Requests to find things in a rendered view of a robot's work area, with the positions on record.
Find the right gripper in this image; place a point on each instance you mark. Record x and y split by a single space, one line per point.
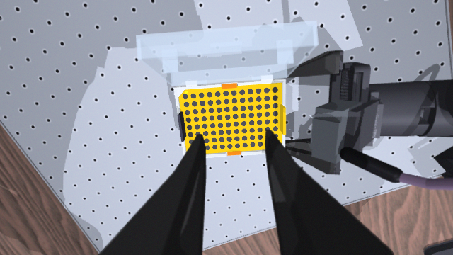
388 109

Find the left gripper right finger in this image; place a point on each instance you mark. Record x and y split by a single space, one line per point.
324 226

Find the yellow tip rack insert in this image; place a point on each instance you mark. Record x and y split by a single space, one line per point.
232 119

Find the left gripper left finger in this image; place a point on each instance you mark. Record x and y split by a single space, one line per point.
155 227

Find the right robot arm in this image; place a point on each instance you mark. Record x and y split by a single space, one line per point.
329 125

